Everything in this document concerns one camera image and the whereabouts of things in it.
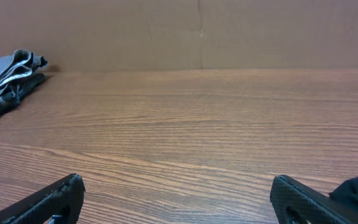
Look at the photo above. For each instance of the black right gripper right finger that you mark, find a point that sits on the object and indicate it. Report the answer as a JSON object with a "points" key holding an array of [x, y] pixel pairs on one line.
{"points": [[294, 202]]}

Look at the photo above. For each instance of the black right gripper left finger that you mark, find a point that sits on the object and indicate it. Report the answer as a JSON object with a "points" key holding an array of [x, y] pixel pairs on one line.
{"points": [[59, 202]]}

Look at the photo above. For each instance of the folded grey shorts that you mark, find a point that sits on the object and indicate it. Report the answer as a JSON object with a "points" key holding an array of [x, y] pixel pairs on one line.
{"points": [[19, 76]]}

